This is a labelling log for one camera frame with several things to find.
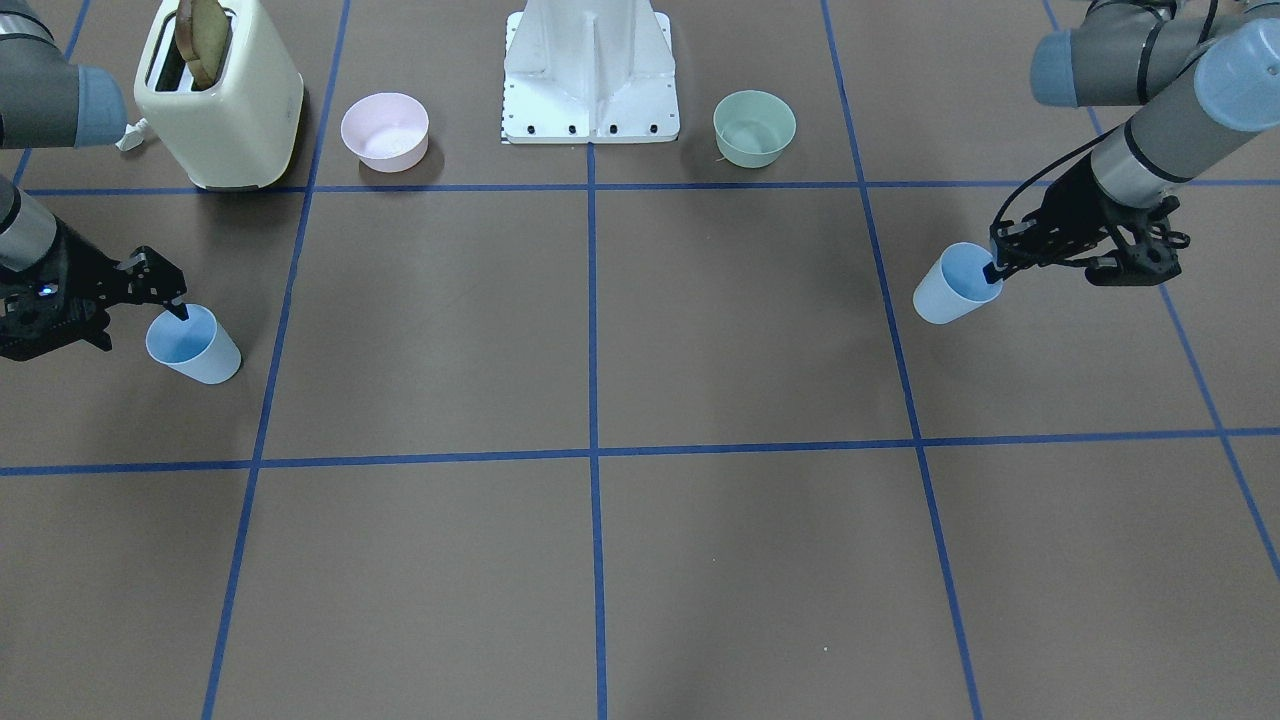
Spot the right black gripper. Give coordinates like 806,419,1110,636
20,225,189,322

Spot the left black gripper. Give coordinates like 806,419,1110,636
984,158,1138,284

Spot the light blue cup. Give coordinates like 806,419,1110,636
911,242,1004,325
145,304,242,386

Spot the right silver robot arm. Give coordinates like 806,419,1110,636
1,1,188,320

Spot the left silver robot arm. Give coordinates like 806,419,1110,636
983,1,1279,287

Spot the white power plug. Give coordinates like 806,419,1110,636
115,118,154,152

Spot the cream white toaster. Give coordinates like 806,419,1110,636
133,1,305,191

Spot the brown toast slice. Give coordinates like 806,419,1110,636
174,0,232,91

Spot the green plastic bowl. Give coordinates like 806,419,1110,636
712,90,797,169

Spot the pink plastic bowl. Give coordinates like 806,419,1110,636
340,92,430,173

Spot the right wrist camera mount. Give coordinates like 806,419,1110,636
1,284,113,361

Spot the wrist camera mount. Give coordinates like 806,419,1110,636
1,284,113,361
1085,195,1190,287

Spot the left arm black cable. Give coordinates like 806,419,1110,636
989,128,1111,241

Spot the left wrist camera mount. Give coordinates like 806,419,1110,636
1085,195,1190,287

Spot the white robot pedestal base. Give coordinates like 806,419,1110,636
500,1,681,145

